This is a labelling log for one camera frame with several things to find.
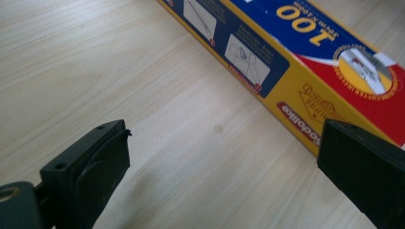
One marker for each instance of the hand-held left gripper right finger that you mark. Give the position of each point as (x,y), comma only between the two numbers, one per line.
(366,165)

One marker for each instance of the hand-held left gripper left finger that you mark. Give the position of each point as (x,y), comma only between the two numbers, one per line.
(86,178)

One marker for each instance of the long yellow blue red box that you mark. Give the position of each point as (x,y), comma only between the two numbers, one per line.
(296,60)

